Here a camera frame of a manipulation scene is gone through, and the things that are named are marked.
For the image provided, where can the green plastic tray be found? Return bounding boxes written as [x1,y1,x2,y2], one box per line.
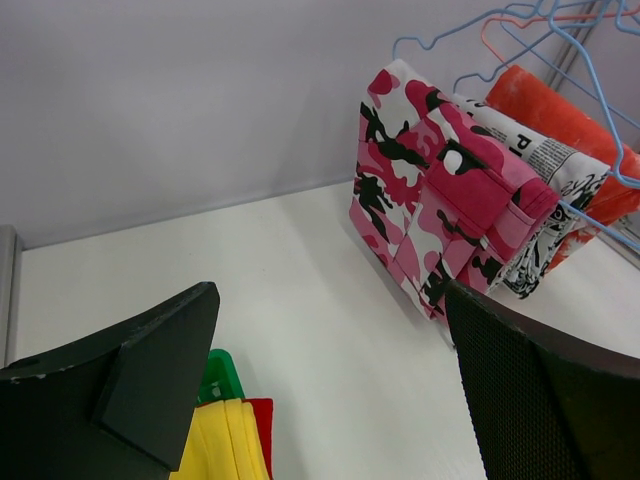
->
[196,349,245,406]

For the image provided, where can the left aluminium frame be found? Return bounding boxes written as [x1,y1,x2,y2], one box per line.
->
[1,224,23,368]

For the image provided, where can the red trousers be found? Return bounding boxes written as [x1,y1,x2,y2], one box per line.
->
[243,398,274,479]

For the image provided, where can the orange trousers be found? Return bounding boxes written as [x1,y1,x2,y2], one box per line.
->
[485,63,640,274]

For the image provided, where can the pink floral trousers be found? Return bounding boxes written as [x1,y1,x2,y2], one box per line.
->
[349,59,547,320]

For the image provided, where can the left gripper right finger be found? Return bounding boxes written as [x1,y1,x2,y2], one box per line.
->
[445,281,639,479]

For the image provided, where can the newspaper print trousers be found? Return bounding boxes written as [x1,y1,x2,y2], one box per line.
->
[453,94,609,299]

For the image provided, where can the yellow trousers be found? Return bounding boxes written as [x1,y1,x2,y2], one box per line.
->
[169,399,270,480]

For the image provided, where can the pink wire hanger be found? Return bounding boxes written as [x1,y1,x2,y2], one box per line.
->
[480,9,640,66]

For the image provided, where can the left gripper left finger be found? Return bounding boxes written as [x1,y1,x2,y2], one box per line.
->
[1,282,220,479]

